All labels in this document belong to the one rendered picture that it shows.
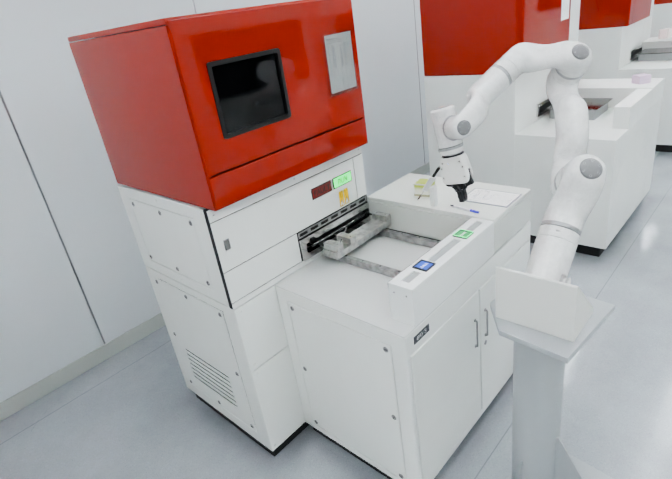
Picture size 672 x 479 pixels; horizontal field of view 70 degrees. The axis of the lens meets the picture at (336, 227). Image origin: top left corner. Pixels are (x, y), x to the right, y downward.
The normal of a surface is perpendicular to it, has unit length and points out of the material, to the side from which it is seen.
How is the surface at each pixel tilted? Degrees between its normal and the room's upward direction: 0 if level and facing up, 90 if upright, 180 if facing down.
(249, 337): 90
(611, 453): 0
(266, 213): 90
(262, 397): 90
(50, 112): 90
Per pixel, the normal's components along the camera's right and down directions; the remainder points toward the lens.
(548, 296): -0.67, 0.39
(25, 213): 0.73, 0.18
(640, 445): -0.14, -0.90
